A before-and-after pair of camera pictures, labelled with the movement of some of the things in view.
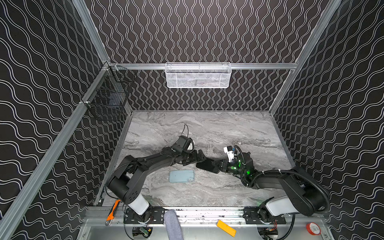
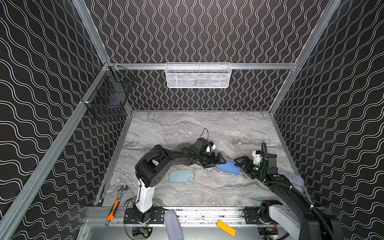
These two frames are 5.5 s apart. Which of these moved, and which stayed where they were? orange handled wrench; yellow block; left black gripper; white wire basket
Moved: left black gripper
Stayed: orange handled wrench; white wire basket; yellow block
